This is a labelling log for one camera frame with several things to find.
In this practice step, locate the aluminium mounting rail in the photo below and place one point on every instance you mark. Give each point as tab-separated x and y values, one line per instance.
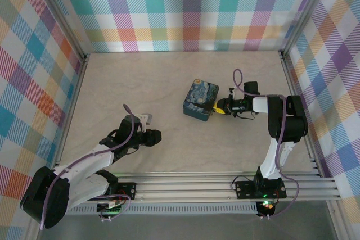
185	189

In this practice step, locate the green terminal circuit board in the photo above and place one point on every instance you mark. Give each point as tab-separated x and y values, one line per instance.
112	209

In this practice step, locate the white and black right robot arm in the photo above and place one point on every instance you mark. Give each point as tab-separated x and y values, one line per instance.
287	122

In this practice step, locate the starry night tin box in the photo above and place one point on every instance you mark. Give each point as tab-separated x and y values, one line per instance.
199	96

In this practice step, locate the aluminium frame post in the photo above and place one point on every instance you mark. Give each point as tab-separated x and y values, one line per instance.
60	15
309	9

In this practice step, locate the small circuit board with LED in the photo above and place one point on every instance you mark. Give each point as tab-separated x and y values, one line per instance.
267	207

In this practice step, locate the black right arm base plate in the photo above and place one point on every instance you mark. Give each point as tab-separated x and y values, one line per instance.
244	190

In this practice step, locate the aluminium side rail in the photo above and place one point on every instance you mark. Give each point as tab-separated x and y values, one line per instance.
287	74
76	94

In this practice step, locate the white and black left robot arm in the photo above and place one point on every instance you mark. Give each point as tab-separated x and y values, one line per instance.
84	161

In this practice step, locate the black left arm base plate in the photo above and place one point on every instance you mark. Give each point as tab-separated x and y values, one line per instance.
128	190

